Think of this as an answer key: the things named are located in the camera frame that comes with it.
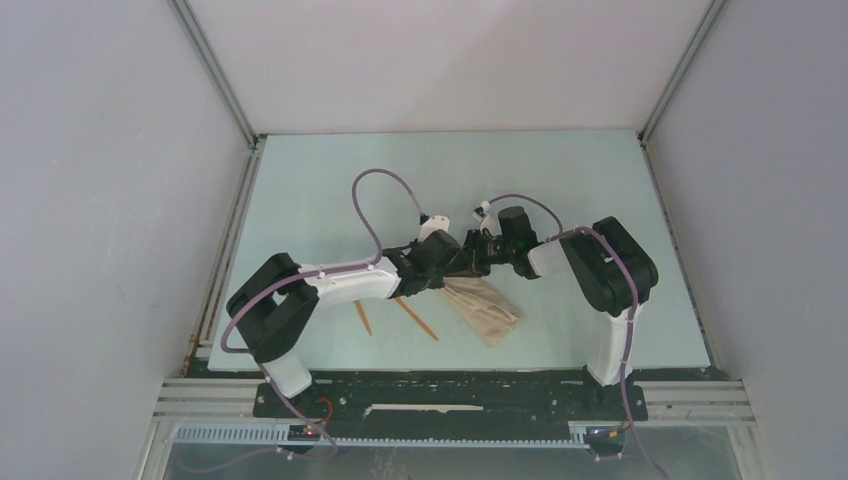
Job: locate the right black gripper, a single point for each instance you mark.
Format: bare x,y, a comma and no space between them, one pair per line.
473,246

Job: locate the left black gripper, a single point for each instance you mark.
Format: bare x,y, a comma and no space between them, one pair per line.
436,282

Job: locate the beige cloth napkin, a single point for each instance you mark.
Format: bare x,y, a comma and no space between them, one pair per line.
484,309

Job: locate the orange plastic knife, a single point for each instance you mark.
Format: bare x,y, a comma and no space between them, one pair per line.
416,318

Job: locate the orange plastic fork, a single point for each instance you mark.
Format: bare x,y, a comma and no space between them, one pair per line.
363,317

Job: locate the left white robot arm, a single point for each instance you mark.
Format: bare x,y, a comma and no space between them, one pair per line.
272,309

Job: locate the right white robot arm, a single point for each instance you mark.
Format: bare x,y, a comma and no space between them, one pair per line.
613,272

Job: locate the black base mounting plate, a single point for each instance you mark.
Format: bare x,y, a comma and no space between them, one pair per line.
475,405

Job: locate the aluminium frame rail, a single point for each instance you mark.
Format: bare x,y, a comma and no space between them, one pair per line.
670,403

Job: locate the white cable duct strip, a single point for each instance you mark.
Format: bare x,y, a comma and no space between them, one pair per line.
280,435

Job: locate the right corner aluminium post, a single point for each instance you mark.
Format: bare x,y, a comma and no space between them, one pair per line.
686,61

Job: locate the corner aluminium post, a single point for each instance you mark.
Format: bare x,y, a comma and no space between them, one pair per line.
686,61
197,38

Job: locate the left corner aluminium post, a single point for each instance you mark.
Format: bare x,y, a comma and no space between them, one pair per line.
197,38

